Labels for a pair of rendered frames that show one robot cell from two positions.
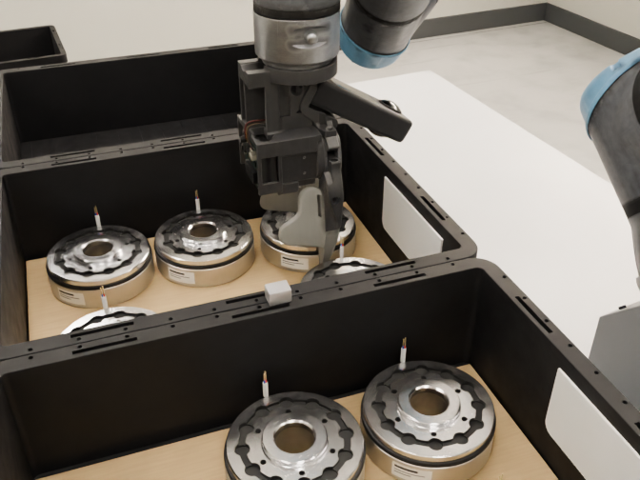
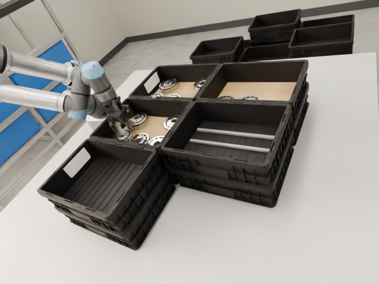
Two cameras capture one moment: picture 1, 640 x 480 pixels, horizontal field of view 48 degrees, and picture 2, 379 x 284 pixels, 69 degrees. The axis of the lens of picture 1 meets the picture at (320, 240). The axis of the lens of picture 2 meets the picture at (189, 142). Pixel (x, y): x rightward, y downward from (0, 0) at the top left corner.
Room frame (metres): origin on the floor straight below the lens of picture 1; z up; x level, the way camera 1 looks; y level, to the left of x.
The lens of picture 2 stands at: (0.91, 1.08, 1.54)
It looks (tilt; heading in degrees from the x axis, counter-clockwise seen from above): 39 degrees down; 243
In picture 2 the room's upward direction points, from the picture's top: 23 degrees counter-clockwise
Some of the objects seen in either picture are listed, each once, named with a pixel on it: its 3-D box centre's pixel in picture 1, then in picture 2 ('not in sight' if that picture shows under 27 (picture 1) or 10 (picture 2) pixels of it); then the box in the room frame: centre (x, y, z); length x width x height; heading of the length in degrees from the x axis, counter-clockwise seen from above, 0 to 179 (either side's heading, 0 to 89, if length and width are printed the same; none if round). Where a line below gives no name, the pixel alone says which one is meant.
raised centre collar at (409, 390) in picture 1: (429, 403); not in sight; (0.40, -0.08, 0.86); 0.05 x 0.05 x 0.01
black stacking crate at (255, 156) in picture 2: not in sight; (227, 139); (0.44, 0.47, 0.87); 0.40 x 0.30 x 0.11; 110
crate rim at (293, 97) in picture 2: not in sight; (251, 81); (0.16, 0.37, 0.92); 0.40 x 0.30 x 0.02; 110
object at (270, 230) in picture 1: (308, 223); (122, 136); (0.66, 0.01, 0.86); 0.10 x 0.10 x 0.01
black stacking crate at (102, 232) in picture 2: not in sight; (116, 197); (0.86, 0.20, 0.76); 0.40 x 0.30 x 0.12; 110
